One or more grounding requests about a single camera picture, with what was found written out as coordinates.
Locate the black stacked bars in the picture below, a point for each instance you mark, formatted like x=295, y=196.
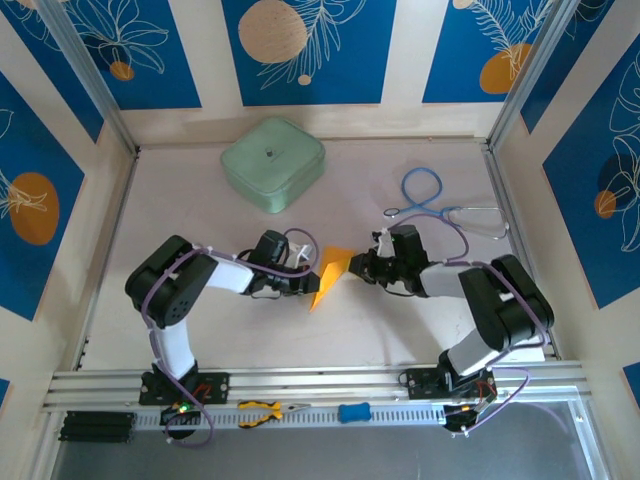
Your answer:
x=95, y=427

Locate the long aluminium base rail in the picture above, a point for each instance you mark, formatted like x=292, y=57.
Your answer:
x=320, y=382

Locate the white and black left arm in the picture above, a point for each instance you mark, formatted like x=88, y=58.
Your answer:
x=172, y=345

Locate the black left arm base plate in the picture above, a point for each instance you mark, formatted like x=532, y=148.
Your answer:
x=220, y=387

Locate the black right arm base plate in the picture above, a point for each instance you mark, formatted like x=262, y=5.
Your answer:
x=420, y=384

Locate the grey metal panel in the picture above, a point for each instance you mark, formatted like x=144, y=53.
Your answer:
x=320, y=455

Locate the mint green zip case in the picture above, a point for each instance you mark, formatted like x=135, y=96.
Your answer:
x=270, y=150

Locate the circuit board with green light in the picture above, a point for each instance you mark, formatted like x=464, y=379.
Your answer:
x=180, y=411

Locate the blue bone shaped block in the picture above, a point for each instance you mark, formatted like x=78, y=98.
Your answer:
x=354, y=412

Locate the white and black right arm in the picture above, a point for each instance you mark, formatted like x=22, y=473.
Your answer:
x=470, y=355

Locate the aluminium frame post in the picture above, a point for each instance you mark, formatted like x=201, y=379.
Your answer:
x=525, y=75
x=96, y=85

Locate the aluminium side rail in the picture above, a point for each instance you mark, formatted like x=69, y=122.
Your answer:
x=500, y=175
x=121, y=200

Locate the blue stethoscope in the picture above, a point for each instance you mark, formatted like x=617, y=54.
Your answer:
x=445, y=216

